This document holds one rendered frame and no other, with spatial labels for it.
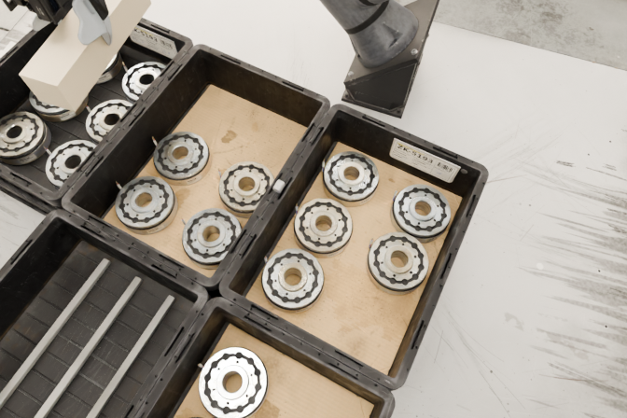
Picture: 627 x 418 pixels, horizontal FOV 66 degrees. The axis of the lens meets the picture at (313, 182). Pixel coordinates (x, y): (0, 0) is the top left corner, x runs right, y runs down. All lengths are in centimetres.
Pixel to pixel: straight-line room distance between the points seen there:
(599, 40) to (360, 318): 208
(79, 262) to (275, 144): 41
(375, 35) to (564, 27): 169
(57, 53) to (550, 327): 97
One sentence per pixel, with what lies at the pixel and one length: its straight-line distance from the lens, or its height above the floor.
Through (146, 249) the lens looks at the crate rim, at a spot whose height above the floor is 93.
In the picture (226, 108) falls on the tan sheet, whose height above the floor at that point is 83.
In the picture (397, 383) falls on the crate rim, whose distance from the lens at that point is 72.
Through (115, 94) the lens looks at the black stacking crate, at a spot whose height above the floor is 83.
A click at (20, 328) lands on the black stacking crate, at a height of 83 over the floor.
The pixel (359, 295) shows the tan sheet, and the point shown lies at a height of 83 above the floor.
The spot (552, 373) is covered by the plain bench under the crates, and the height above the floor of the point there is 70.
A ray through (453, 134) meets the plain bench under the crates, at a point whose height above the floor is 70.
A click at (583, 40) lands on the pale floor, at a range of 263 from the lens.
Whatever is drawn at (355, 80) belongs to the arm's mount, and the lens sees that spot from 111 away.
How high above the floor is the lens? 164
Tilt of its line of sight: 62 degrees down
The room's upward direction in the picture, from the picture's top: 2 degrees clockwise
